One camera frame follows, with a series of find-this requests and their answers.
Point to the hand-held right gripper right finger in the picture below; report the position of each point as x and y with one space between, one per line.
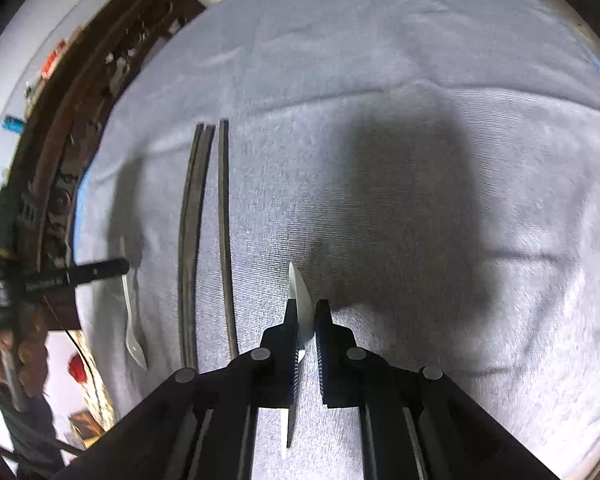
320 360

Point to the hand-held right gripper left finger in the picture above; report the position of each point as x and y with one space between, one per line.
293 360

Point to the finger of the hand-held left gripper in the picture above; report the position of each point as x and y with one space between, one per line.
100 270

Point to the white plastic spoon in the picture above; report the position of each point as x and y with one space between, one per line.
135 347
305 320

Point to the person's left hand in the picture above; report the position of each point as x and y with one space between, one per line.
36 360

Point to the red object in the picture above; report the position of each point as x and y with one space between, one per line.
77 366

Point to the blue bottle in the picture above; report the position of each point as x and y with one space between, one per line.
12 124

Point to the brown patterned box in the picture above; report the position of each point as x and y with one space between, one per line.
86 427

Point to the carved dark wooden table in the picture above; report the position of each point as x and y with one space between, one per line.
95 85

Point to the red printed bowl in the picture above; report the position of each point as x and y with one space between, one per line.
52 60

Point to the grey tablecloth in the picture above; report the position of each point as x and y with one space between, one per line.
380 85

